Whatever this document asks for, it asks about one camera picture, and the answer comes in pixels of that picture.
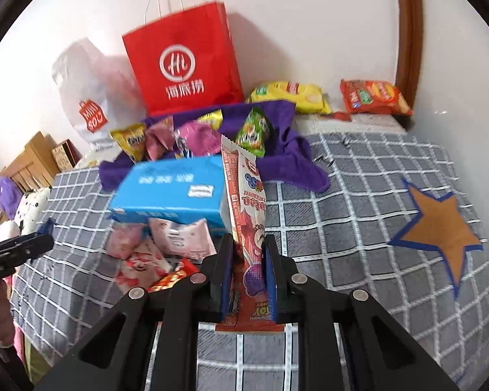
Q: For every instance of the wooden bed headboard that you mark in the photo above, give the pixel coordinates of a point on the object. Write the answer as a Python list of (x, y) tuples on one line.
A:
[(28, 163)]

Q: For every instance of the white plastic shopping bag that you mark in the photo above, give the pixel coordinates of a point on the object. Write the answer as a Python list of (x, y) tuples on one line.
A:
[(89, 85)]

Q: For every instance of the red paper bag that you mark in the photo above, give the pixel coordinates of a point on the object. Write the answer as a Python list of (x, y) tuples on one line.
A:
[(183, 65)]

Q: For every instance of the pink triangular snack packet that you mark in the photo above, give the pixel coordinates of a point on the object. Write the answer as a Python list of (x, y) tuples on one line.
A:
[(159, 138)]

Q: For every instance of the green snack packet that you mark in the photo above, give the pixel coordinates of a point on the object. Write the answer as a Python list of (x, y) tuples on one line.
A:
[(252, 132)]

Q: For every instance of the white pink snack packet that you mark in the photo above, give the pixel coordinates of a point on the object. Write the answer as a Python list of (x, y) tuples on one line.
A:
[(183, 238)]

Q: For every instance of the yellow snack packet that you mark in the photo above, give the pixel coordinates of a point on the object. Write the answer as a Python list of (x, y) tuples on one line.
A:
[(130, 142)]

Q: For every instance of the person's left hand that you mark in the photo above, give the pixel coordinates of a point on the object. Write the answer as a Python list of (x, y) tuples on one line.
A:
[(2, 313)]

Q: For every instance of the small yellow striped packet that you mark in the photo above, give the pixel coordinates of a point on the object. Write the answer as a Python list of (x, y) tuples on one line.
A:
[(210, 120)]

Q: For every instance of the brown patterned box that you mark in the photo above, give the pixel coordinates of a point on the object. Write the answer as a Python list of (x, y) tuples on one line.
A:
[(65, 154)]

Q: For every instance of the brown wooden door frame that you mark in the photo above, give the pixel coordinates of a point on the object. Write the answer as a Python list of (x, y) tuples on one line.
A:
[(407, 28)]

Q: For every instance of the purple towel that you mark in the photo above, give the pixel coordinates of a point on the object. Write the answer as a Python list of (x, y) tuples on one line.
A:
[(293, 163)]

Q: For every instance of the yellow chips bag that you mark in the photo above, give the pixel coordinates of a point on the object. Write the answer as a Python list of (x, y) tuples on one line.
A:
[(289, 95)]

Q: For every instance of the red snack packet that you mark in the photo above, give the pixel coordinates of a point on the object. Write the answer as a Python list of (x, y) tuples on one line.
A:
[(175, 275)]

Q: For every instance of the white black-spotted plush toy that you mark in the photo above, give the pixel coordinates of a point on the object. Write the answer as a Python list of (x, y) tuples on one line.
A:
[(32, 207)]

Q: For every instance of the blue tissue box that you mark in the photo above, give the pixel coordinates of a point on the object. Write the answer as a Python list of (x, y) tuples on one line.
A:
[(167, 191)]

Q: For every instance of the long red candy packet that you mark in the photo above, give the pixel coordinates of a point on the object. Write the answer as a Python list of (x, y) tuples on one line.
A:
[(246, 211)]

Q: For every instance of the purple plush toy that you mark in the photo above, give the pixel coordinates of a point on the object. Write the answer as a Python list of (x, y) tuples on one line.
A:
[(6, 195)]

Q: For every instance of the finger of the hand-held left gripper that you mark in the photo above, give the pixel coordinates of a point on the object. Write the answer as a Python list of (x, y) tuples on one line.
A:
[(48, 226), (20, 250)]

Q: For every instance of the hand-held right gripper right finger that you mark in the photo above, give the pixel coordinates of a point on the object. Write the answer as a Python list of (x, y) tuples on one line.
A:
[(271, 289)]

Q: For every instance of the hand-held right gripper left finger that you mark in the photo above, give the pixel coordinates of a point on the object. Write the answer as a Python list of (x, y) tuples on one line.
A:
[(227, 289)]

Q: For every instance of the orange chips bag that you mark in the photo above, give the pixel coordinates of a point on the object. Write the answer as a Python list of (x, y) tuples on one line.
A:
[(375, 95)]

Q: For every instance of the grey checked tablecloth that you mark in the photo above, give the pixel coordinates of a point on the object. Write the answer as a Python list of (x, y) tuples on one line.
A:
[(350, 232)]

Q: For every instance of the pale pink snack packet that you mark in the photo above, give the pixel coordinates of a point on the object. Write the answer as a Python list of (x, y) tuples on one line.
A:
[(126, 242)]

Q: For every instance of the magenta snack packet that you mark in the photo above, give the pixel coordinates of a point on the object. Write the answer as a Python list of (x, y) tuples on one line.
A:
[(197, 138)]

